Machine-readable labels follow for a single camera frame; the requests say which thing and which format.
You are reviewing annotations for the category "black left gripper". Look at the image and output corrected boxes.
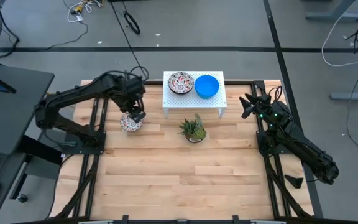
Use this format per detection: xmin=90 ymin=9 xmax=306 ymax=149
xmin=124 ymin=80 xmax=147 ymax=124

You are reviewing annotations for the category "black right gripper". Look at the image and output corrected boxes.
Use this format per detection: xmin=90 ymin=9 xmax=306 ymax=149
xmin=239 ymin=93 xmax=275 ymax=119

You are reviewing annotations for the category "floral patterned ceramic bowl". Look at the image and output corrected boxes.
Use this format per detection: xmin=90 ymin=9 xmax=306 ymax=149
xmin=119 ymin=111 xmax=144 ymax=133
xmin=168 ymin=72 xmax=195 ymax=95

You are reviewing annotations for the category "blue plastic bowl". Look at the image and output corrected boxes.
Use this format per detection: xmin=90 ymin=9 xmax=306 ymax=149
xmin=194 ymin=74 xmax=221 ymax=100

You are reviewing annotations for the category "white perforated metal shelf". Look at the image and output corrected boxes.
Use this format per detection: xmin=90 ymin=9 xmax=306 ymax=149
xmin=162 ymin=70 xmax=228 ymax=119

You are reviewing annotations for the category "potted succulent plant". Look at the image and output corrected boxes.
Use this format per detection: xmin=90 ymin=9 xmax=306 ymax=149
xmin=178 ymin=113 xmax=208 ymax=144

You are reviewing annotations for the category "spare black gripper finger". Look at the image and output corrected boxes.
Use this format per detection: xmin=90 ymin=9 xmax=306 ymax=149
xmin=283 ymin=174 xmax=305 ymax=189

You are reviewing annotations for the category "grey table base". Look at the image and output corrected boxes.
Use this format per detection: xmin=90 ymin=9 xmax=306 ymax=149
xmin=329 ymin=83 xmax=358 ymax=102
xmin=305 ymin=0 xmax=358 ymax=22

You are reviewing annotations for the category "grey desk foot plate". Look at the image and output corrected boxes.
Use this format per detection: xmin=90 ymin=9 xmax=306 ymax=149
xmin=25 ymin=129 xmax=63 ymax=181

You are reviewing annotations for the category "black office desk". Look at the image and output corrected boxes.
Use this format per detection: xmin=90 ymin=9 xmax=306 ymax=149
xmin=0 ymin=62 xmax=55 ymax=224

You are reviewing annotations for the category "black aluminium table frame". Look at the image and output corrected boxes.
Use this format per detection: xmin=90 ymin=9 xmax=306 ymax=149
xmin=50 ymin=79 xmax=315 ymax=224

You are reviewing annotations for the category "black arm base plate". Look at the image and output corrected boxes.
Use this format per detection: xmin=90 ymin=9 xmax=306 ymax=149
xmin=255 ymin=129 xmax=291 ymax=156
xmin=61 ymin=130 xmax=107 ymax=156

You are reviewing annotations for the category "coiled black cable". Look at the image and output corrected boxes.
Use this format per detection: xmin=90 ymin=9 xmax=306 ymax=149
xmin=122 ymin=11 xmax=141 ymax=35

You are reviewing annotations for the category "white floor cable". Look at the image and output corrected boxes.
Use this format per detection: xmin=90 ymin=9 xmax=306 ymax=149
xmin=321 ymin=0 xmax=358 ymax=68

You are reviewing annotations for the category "white power strip cable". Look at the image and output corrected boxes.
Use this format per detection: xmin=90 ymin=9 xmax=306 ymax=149
xmin=67 ymin=0 xmax=102 ymax=23

